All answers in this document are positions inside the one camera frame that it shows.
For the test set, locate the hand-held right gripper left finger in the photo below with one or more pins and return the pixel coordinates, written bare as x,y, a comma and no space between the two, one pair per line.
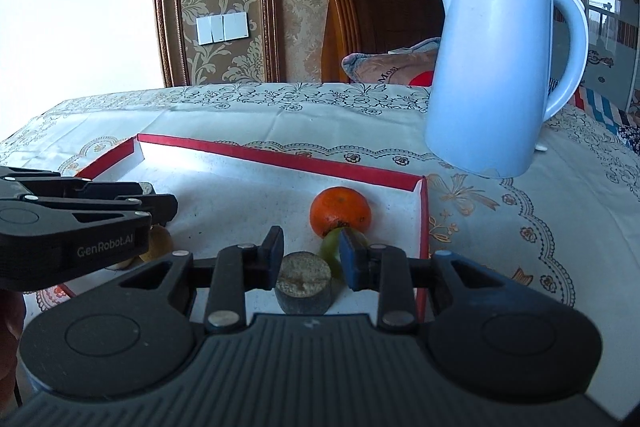
274,257

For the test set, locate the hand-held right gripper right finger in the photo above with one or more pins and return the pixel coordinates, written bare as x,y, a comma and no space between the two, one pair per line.
352,259

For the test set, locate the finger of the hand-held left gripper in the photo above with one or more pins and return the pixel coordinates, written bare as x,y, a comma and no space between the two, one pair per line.
155,207

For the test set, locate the brown longan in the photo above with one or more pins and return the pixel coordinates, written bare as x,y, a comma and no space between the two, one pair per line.
121,263
159,243

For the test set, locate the orange tangerine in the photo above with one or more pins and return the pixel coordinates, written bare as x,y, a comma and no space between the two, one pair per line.
340,209

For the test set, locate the shallow red cardboard box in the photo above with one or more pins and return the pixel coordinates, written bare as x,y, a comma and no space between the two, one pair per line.
240,187

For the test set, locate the person's left hand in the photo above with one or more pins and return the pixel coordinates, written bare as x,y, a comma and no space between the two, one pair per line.
10,337

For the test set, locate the green tangerine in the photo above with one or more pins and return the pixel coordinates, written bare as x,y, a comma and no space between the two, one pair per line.
331,252

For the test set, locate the embroidered white tablecloth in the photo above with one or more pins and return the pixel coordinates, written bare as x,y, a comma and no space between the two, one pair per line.
500,232

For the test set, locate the patterned pillow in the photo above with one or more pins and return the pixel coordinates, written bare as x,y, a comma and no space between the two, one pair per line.
395,62

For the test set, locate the light blue electric kettle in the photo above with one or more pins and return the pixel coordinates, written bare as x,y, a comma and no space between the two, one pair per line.
490,72

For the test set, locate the striped colourful blanket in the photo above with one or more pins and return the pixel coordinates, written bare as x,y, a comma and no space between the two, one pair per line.
600,107

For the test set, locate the white wall light switch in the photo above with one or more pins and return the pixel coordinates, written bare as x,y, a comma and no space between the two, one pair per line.
222,28

